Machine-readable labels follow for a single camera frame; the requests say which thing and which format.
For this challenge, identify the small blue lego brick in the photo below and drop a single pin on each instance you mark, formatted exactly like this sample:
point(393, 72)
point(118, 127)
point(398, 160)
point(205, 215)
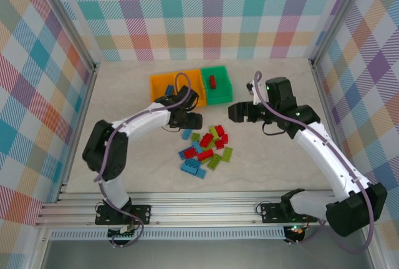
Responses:
point(187, 133)
point(202, 173)

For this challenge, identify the green lego brick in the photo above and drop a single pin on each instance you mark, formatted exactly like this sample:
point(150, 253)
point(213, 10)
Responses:
point(211, 146)
point(195, 137)
point(213, 131)
point(204, 162)

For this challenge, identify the red lego brick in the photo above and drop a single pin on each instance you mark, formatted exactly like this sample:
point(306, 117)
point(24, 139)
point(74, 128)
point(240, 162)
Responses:
point(189, 153)
point(206, 140)
point(213, 82)
point(205, 156)
point(219, 144)
point(220, 130)
point(225, 140)

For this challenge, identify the large blue lego brick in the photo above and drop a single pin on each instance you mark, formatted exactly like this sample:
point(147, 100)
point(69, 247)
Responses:
point(190, 168)

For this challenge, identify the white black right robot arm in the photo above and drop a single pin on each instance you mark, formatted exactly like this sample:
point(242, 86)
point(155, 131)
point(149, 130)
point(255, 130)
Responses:
point(324, 157)

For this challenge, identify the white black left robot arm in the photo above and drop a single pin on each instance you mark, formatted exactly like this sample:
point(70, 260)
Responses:
point(143, 120)

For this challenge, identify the green plastic bin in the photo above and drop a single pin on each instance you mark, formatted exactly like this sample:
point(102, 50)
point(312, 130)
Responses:
point(223, 79)

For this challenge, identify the flat green lego plate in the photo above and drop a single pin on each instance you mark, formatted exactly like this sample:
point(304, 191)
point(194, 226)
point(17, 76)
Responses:
point(227, 153)
point(214, 161)

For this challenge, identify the aluminium side rail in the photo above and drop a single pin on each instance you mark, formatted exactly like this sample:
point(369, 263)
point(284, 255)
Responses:
point(78, 125)
point(323, 94)

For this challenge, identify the wide aluminium base rail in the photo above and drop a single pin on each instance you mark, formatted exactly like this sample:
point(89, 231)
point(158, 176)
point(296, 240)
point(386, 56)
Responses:
point(202, 210)

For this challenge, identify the aluminium frame post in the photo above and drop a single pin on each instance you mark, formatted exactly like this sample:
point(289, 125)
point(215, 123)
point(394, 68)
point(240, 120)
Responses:
point(70, 16)
point(336, 16)

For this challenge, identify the aluminium frame leg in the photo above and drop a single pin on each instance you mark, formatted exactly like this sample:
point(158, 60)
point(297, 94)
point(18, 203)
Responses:
point(39, 250)
point(374, 256)

